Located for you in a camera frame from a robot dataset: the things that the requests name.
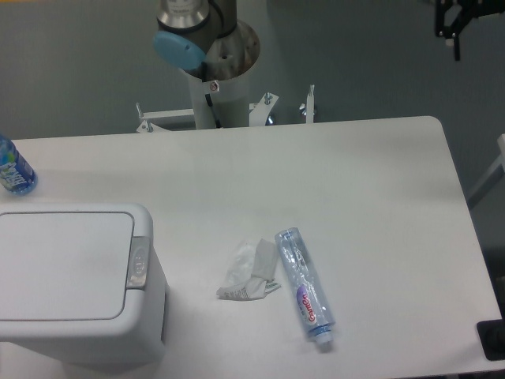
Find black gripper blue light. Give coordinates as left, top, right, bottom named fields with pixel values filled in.
left=434, top=0, right=504, bottom=62

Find white push-lid trash can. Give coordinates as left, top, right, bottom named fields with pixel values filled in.
left=1, top=203, right=169, bottom=365

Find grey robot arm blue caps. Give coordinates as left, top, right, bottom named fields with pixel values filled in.
left=153, top=1, right=504, bottom=82

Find black clamp at table edge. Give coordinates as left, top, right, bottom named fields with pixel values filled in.
left=477, top=319, right=504, bottom=362

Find crumpled clear plastic wrapper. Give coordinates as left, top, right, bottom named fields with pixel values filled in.
left=216, top=239, right=281, bottom=301

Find clear crushed plastic bottle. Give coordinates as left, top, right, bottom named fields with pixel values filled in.
left=275, top=227, right=335, bottom=353

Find blue labelled water bottle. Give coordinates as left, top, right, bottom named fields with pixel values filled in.
left=1, top=135, right=38, bottom=196

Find white frame at right edge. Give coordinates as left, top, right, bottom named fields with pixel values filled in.
left=467, top=134, right=504, bottom=209

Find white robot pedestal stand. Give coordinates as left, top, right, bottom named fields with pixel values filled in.
left=135, top=77, right=319, bottom=134

